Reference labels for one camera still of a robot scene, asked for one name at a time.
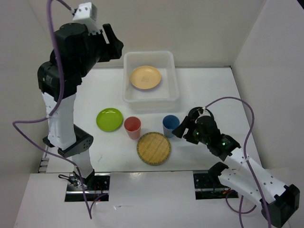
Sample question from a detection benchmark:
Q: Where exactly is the red plastic cup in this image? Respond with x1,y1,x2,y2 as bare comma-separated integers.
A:
124,116,141,140

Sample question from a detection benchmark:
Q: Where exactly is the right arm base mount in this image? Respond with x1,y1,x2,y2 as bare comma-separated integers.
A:
193,170,239,200

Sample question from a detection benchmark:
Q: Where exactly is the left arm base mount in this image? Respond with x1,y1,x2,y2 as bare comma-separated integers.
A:
58,173,110,202

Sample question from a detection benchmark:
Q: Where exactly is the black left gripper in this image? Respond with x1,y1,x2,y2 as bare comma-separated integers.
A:
79,23,126,77

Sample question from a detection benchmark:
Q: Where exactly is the translucent white plastic bin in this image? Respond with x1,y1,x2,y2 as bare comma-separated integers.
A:
122,51,180,113

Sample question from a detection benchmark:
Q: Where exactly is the blue plastic cup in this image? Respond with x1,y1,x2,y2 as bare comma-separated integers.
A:
162,115,180,138

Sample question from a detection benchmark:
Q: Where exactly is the green plastic plate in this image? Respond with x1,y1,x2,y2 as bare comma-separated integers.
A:
96,108,124,132

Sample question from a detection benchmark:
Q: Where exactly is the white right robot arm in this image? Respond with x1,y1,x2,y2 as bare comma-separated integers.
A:
172,116,300,228

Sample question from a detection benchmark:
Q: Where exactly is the black glossy plate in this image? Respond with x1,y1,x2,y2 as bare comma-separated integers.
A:
188,107,202,123

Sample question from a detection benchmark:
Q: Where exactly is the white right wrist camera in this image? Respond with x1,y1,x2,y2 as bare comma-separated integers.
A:
195,107,211,123

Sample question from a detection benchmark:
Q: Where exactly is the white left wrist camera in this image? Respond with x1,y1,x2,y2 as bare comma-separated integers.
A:
72,2,100,34

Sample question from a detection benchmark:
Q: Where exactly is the orange plastic plate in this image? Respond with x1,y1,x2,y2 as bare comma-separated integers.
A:
130,66,162,89

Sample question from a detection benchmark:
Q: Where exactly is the purple plastic plate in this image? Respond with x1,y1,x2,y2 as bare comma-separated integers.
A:
131,85,160,92

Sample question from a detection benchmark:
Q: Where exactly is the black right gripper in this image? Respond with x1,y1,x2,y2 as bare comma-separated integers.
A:
171,115,210,144

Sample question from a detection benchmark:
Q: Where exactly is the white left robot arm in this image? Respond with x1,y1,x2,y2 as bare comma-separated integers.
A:
38,23,124,190

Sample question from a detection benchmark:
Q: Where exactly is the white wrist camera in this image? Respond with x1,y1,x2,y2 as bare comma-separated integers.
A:
72,2,100,34
195,107,211,123

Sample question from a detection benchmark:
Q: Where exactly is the round bamboo woven tray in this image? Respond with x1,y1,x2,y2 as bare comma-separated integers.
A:
136,132,171,166

